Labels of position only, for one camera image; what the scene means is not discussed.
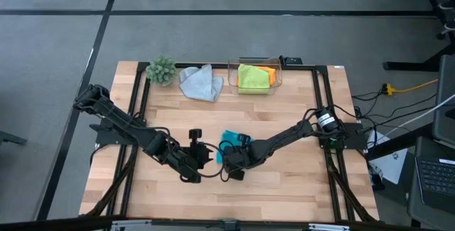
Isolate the yellow extension cord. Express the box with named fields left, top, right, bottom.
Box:
left=385, top=78, right=439, bottom=96

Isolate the silver metal bracket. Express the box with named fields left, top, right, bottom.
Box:
left=109, top=218, right=154, bottom=231
left=307, top=222, right=352, bottom=231

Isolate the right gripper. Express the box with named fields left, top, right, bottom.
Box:
left=222, top=133, right=255, bottom=181

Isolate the black mounting bracket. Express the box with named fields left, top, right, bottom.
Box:
left=278, top=55, right=304, bottom=65

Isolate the lime green microfiber towel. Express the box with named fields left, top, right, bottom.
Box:
left=237, top=63, right=272, bottom=95

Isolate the black desk frame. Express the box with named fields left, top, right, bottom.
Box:
left=382, top=0, right=455, bottom=72

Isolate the clear plastic bin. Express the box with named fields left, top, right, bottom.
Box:
left=227, top=55, right=284, bottom=97

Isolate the white paper bag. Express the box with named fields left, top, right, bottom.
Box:
left=368, top=131, right=409, bottom=185

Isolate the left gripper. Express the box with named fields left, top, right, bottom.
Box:
left=177, top=128, right=215, bottom=184

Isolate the dark grey monitor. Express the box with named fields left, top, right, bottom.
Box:
left=432, top=55, right=455, bottom=146

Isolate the orange microfiber towel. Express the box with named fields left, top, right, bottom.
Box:
left=257, top=65, right=277, bottom=87

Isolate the white cable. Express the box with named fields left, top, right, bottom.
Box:
left=408, top=94, right=455, bottom=122

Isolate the black rig crossbar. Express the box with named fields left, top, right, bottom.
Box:
left=0, top=215, right=455, bottom=231

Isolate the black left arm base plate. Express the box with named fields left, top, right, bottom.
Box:
left=88, top=117, right=147, bottom=146

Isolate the grey microfiber towel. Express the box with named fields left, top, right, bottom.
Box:
left=178, top=63, right=225, bottom=103

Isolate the black laptop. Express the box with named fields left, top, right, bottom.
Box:
left=414, top=136, right=455, bottom=213

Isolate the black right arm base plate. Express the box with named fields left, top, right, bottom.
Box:
left=317, top=121, right=369, bottom=151

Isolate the black side desk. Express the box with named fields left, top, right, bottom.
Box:
left=365, top=123, right=455, bottom=231

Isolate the grey chair leg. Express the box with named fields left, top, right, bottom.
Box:
left=0, top=130, right=28, bottom=146

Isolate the black aluminium table frame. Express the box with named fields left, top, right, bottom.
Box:
left=85, top=61, right=380, bottom=223

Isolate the teal microfiber towel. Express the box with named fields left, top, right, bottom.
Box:
left=215, top=129, right=255, bottom=165

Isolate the green artificial potted plant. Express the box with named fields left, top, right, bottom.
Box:
left=145, top=55, right=178, bottom=87

